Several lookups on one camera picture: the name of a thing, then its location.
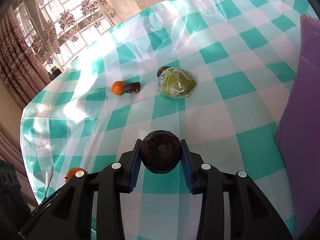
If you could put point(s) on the green white checkered tablecloth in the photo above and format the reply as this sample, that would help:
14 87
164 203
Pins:
217 73

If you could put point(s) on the floral lace curtain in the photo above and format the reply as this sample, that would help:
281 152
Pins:
58 30

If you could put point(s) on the green apple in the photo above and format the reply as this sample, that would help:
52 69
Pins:
176 83

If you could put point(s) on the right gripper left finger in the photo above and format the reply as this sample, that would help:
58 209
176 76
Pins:
67 214

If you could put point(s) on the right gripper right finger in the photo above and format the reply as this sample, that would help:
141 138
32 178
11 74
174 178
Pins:
252 216

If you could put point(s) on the dark round dried fruit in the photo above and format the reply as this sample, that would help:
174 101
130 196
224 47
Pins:
160 151

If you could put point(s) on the small dark dried fruit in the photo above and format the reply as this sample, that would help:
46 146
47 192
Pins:
161 70

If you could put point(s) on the dark brown dried fruit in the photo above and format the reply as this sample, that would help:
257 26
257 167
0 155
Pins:
132 87

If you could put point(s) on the small orange on table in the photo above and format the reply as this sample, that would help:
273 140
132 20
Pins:
117 88

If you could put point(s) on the brown patterned drape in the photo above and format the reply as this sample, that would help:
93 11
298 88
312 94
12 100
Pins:
21 71

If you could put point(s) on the purple cardboard box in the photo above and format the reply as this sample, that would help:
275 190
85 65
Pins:
297 134

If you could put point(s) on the black device on sill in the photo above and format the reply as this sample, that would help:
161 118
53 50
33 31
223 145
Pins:
54 73

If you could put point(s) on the large orange tangerine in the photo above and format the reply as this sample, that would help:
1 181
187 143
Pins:
75 171

